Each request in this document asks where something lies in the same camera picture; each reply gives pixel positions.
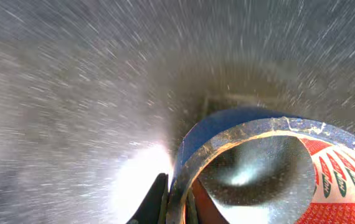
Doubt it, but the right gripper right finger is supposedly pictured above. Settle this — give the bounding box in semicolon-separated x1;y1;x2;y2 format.
185;189;199;224

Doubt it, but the roll of blue tape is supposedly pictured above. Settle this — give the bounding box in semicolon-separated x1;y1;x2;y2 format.
166;107;355;224

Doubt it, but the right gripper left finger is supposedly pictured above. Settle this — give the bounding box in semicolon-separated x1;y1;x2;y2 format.
126;172;169;224

